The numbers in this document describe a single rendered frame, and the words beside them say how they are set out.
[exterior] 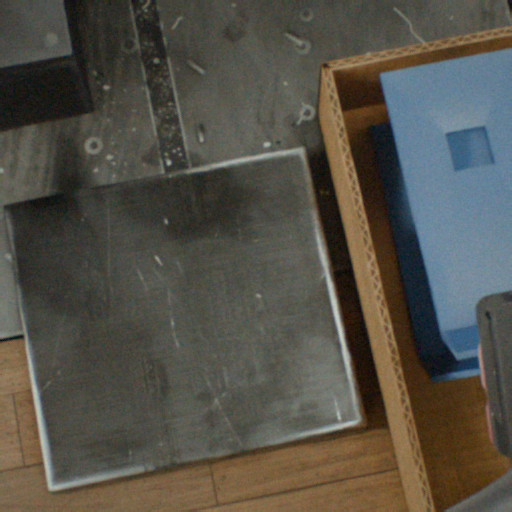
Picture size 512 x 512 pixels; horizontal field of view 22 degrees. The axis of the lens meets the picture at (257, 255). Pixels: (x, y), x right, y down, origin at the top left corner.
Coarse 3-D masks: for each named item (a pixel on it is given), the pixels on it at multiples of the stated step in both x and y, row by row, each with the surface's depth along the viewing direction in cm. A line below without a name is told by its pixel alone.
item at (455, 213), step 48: (384, 96) 66; (432, 96) 66; (480, 96) 66; (432, 144) 65; (432, 192) 65; (480, 192) 65; (432, 240) 64; (480, 240) 64; (432, 288) 64; (480, 288) 64
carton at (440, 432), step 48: (432, 48) 69; (480, 48) 70; (336, 96) 68; (336, 144) 69; (336, 192) 73; (384, 240) 73; (384, 288) 72; (384, 336) 65; (384, 384) 69; (432, 384) 71; (480, 384) 71; (432, 432) 70; (480, 432) 70; (432, 480) 69; (480, 480) 69
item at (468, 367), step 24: (384, 144) 74; (456, 144) 74; (480, 144) 74; (384, 168) 74; (456, 168) 74; (384, 192) 73; (408, 216) 73; (408, 240) 72; (408, 264) 72; (408, 288) 72; (432, 312) 71; (432, 336) 71; (432, 360) 70; (456, 360) 70
